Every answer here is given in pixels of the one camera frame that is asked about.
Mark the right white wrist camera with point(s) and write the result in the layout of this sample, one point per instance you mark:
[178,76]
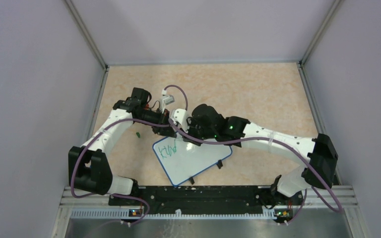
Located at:
[180,118]

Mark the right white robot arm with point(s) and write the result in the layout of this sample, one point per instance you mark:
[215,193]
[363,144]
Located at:
[317,157]

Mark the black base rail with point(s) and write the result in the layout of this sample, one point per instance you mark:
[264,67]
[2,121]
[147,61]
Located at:
[206,200]

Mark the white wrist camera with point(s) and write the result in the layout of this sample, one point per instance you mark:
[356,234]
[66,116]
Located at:
[165,100]
[180,118]

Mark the white cable duct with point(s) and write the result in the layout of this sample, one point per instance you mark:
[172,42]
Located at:
[126,214]

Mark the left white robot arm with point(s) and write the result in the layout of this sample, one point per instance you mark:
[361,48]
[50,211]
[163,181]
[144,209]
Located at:
[88,166]

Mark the blue-framed whiteboard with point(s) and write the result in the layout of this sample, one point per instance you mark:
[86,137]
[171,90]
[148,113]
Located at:
[183,161]

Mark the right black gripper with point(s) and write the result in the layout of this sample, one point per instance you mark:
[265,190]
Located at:
[191,121]

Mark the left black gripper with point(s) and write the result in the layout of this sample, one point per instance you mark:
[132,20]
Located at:
[168,131]

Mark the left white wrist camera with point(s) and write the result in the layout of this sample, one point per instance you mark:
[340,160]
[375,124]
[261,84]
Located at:
[165,100]

